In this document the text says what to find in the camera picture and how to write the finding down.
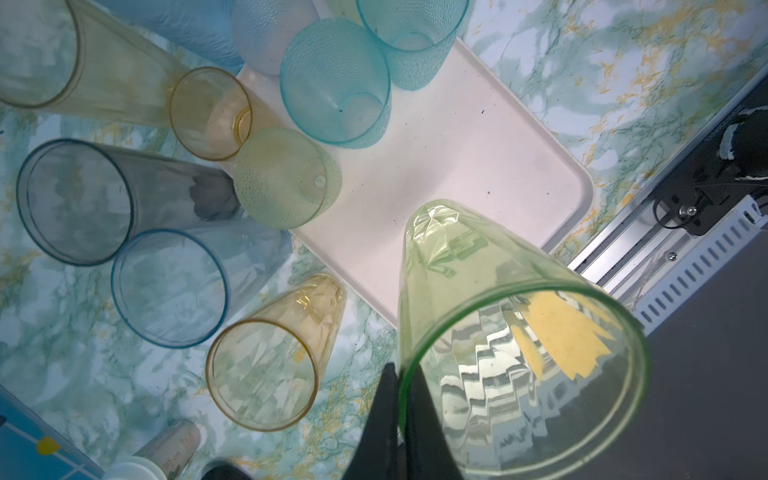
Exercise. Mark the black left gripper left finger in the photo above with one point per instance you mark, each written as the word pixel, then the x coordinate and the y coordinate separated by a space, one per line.
pixel 377 452

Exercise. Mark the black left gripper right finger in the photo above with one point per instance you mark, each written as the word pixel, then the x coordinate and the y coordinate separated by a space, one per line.
pixel 426 454

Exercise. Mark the green glass column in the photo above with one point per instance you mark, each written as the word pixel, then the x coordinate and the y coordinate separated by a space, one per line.
pixel 531 369

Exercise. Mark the yellow glass column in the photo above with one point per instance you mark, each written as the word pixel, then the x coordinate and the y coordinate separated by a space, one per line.
pixel 264 371

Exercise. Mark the grey-blue glass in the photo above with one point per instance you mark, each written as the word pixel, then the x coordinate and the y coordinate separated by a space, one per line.
pixel 176 287

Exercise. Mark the pale green glass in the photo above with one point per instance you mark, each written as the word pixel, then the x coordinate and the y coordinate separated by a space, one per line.
pixel 284 180

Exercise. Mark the tall teal glass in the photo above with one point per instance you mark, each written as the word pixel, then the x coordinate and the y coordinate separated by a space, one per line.
pixel 335 84

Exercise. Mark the small amber glass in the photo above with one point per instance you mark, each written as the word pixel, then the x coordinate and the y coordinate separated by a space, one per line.
pixel 213 114

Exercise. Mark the tall green-teal glass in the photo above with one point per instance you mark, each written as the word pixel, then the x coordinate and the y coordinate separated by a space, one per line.
pixel 415 35

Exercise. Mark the small clear glass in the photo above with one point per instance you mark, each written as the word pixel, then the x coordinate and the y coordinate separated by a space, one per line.
pixel 263 30

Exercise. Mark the tall blue glass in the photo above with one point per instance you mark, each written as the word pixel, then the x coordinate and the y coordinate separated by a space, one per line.
pixel 202 26

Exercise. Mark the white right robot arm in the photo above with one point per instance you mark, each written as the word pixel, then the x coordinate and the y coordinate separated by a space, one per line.
pixel 743 146

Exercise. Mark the pale pink rectangular tray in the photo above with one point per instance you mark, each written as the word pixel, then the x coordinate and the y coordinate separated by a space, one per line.
pixel 464 137

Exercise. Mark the white tape roll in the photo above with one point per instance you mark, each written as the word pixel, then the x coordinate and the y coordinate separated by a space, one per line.
pixel 164 457

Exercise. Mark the grey glass rear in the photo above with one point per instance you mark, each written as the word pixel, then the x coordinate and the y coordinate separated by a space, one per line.
pixel 80 202

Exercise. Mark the tall amber glass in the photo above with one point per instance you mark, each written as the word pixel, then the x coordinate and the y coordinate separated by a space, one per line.
pixel 70 57

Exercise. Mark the aluminium front rail frame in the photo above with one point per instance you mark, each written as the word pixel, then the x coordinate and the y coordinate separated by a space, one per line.
pixel 652 271

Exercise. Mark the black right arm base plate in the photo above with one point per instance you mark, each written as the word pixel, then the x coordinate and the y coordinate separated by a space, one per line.
pixel 693 197

